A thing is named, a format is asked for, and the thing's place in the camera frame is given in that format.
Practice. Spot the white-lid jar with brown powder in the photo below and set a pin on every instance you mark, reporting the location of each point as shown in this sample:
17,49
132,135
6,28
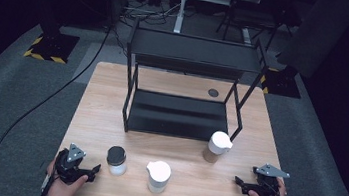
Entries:
219,143

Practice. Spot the black chair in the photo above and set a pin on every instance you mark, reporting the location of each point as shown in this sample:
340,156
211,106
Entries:
256,17

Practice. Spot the black-lid jar with white powder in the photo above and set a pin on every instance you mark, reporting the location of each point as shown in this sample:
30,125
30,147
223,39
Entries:
116,161

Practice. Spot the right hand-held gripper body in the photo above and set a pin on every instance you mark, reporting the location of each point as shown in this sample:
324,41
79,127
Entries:
267,183

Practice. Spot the white desk frame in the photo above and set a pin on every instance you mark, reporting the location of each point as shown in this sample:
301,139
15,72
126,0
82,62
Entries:
180,11

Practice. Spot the black stand base yellow stripes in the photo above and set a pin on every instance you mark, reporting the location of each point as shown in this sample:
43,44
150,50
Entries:
281,84
54,48

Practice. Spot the person's left hand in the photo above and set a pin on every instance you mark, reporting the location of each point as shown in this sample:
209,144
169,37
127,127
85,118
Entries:
62,191

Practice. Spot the black metal two-tier rack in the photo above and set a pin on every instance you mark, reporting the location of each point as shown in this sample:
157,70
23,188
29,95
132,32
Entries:
177,115

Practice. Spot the grey curtain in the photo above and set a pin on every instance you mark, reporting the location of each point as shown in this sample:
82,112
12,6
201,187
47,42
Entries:
318,35

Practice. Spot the dark round table grommet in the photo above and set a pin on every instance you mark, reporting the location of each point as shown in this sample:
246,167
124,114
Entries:
213,92

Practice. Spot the white-lid jar with white powder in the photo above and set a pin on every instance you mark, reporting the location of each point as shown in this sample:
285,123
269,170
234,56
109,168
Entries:
158,175

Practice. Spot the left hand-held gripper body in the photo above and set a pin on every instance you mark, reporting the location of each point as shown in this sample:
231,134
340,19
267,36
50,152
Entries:
68,165

